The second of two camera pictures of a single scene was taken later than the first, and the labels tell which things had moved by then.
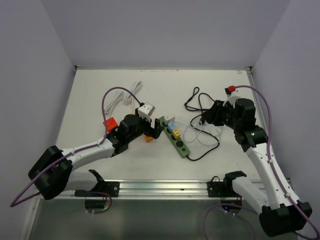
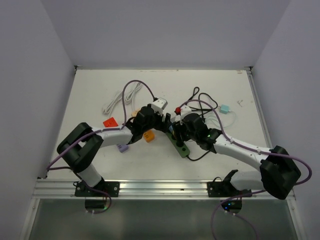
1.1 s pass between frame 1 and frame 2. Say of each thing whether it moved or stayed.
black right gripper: moved
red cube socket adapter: stayed
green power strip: stayed
